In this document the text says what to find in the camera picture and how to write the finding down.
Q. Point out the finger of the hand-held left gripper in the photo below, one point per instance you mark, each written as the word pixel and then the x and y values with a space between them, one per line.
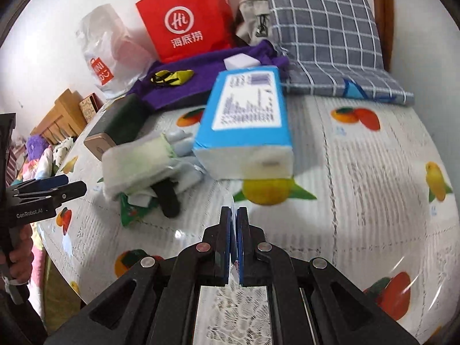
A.
pixel 43 182
pixel 61 193

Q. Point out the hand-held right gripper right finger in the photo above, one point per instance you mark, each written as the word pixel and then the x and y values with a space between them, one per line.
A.
pixel 241 258

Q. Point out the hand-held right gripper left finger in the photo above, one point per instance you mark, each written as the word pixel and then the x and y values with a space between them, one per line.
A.
pixel 224 258

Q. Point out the person's left hand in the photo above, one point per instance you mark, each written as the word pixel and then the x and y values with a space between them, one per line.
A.
pixel 22 255

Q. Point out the pink floral cloth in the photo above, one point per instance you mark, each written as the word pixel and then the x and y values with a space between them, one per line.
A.
pixel 34 167

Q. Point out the striped curtain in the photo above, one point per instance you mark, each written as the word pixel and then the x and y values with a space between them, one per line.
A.
pixel 13 165

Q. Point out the purple plush toy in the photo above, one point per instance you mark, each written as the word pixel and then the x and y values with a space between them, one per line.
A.
pixel 36 147

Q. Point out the white spotted plush toy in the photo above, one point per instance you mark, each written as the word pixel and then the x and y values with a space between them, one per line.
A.
pixel 64 149

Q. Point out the wooden cabinet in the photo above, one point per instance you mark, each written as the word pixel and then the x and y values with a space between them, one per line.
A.
pixel 61 115

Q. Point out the green snack packet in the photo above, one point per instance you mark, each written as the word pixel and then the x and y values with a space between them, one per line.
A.
pixel 134 214

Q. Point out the patterned brown box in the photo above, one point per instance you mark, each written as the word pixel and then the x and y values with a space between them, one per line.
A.
pixel 88 107

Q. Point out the dark green box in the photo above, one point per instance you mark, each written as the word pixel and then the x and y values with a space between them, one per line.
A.
pixel 122 118

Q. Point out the blue tissue pack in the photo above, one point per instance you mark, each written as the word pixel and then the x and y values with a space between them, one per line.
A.
pixel 248 122

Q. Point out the white plastic bag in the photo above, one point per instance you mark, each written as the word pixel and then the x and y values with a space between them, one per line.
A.
pixel 104 43

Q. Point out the yellow and black pouch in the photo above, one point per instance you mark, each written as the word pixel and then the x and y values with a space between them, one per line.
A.
pixel 172 77

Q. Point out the purple cloth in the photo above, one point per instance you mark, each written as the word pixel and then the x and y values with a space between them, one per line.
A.
pixel 201 68

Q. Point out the white rectangular block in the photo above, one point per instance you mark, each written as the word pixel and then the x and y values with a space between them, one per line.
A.
pixel 240 61

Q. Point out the red paper shopping bag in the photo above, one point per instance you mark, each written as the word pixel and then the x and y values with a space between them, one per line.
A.
pixel 187 14

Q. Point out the beige fabric bag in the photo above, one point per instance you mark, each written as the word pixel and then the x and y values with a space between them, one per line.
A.
pixel 251 18

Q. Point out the grey plaid pillow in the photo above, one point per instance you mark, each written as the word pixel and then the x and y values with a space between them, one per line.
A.
pixel 323 25

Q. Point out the wooden bed headboard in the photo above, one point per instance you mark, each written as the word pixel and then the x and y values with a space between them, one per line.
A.
pixel 382 14

